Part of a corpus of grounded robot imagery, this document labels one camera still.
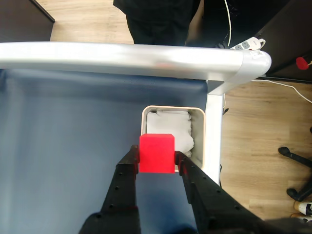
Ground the black office chair base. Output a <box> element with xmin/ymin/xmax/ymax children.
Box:
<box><xmin>278</xmin><ymin>146</ymin><xmax>312</xmax><ymax>203</ymax></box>

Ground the beige box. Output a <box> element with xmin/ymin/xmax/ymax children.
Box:
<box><xmin>141</xmin><ymin>105</ymin><xmax>207</xmax><ymax>170</ymax></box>

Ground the white power strip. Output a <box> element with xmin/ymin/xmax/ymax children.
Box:
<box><xmin>230</xmin><ymin>36</ymin><xmax>267</xmax><ymax>51</ymax></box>

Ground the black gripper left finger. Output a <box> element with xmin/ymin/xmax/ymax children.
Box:
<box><xmin>79</xmin><ymin>144</ymin><xmax>141</xmax><ymax>234</ymax></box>

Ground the thin white cable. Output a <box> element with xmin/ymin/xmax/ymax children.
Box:
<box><xmin>223</xmin><ymin>0</ymin><xmax>233</xmax><ymax>47</ymax></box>

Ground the white tissue paper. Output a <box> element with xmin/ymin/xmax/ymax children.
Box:
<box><xmin>146</xmin><ymin>110</ymin><xmax>196</xmax><ymax>158</ymax></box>

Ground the dark grey mat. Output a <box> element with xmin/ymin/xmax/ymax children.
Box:
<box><xmin>0</xmin><ymin>68</ymin><xmax>208</xmax><ymax>234</ymax></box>

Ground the white shoe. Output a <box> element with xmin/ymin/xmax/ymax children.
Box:
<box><xmin>293</xmin><ymin>199</ymin><xmax>312</xmax><ymax>223</ymax></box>

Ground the white metal table frame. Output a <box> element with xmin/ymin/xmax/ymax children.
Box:
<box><xmin>0</xmin><ymin>41</ymin><xmax>273</xmax><ymax>187</ymax></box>

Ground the red round object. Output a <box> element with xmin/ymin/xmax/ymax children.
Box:
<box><xmin>295</xmin><ymin>56</ymin><xmax>312</xmax><ymax>71</ymax></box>

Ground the person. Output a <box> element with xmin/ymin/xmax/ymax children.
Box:
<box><xmin>113</xmin><ymin>0</ymin><xmax>233</xmax><ymax>47</ymax></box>

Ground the black desk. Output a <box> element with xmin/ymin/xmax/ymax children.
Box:
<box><xmin>255</xmin><ymin>0</ymin><xmax>312</xmax><ymax>85</ymax></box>

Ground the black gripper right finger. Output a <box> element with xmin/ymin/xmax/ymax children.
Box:
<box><xmin>174</xmin><ymin>151</ymin><xmax>266</xmax><ymax>234</ymax></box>

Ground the dark wooden cabinet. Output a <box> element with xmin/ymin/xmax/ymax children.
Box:
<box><xmin>0</xmin><ymin>0</ymin><xmax>56</xmax><ymax>43</ymax></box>

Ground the white power cord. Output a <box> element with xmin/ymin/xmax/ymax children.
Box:
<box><xmin>252</xmin><ymin>78</ymin><xmax>312</xmax><ymax>104</ymax></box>

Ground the red cube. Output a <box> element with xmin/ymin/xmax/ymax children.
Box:
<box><xmin>138</xmin><ymin>133</ymin><xmax>176</xmax><ymax>174</ymax></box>

